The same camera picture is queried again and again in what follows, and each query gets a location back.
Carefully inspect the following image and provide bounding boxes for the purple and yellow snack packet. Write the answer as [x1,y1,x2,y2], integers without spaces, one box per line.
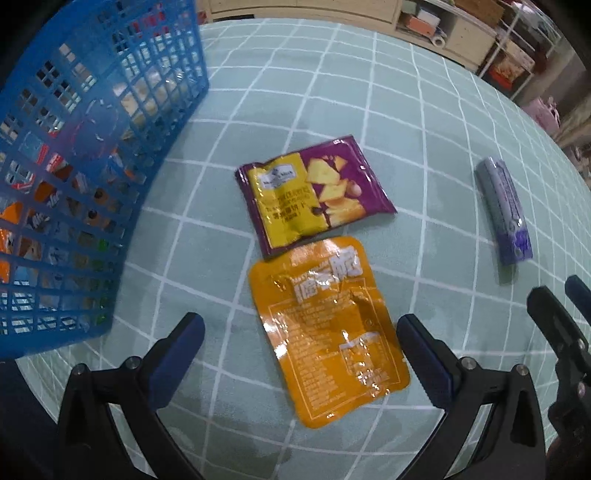
[235,135,398,258]

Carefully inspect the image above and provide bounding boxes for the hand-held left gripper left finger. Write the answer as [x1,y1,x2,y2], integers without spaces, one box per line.
[56,312,206,480]

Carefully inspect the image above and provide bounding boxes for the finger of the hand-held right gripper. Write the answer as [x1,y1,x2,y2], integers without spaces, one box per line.
[526,285,591,365]
[564,275,591,324]

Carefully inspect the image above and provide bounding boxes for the blue plastic basket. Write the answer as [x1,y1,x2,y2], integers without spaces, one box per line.
[0,0,211,361]

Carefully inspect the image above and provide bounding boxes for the white shelf rack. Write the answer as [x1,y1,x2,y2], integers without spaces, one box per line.
[478,0,555,100]

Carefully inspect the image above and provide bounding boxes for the orange box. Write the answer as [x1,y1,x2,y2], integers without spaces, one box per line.
[399,13,437,35]

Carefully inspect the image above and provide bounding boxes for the lavender snack packet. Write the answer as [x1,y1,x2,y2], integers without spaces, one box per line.
[475,156,534,266]

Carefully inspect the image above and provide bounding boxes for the brown cardboard box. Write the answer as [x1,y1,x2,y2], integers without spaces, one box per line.
[455,0,506,26]

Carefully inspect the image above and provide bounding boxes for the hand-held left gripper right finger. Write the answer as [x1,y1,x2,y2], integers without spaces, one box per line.
[396,314,550,480]

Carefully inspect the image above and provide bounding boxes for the beige low cabinet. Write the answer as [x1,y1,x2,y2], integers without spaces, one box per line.
[203,0,502,70]

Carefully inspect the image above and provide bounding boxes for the pink bag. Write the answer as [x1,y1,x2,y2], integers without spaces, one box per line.
[522,97,561,134]

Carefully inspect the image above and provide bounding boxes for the red box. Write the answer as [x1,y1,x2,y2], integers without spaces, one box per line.
[489,55,527,90]

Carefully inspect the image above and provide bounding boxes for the green checkered tablecloth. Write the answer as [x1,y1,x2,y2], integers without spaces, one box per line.
[16,18,591,480]

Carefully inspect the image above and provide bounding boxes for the orange snack packet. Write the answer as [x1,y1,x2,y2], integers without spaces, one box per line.
[248,235,411,430]

